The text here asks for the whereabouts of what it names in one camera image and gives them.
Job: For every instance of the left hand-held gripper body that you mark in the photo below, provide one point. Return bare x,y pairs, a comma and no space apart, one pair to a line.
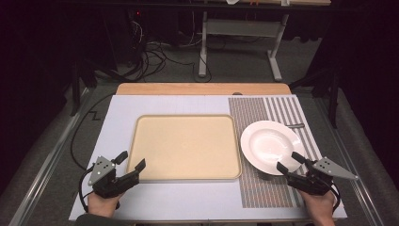
102,171

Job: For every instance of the grey striped placemat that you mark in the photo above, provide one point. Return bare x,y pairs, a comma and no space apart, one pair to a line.
247,109

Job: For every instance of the black stand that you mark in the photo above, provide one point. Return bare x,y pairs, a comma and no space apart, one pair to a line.
334,94
75,91

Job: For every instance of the white metal desk frame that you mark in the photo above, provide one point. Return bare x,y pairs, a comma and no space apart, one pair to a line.
241,27

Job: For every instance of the person's left hand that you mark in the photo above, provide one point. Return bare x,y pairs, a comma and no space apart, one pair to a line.
102,205

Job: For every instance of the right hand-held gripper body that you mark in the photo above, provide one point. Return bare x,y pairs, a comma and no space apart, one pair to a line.
316,182

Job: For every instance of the beige plastic tray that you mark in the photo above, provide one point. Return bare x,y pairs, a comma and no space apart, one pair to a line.
185,147

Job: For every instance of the aluminium rail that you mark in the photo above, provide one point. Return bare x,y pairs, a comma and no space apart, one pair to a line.
351,175
47,163

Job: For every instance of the dark equipment with red light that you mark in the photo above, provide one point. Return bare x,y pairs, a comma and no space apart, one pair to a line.
136,19

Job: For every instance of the dark table grommet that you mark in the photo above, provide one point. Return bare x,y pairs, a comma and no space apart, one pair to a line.
237,93

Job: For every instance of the white ceramic plate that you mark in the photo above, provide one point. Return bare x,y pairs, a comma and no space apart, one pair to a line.
266,144

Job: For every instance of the person's right hand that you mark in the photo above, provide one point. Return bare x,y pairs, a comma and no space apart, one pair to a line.
320,204

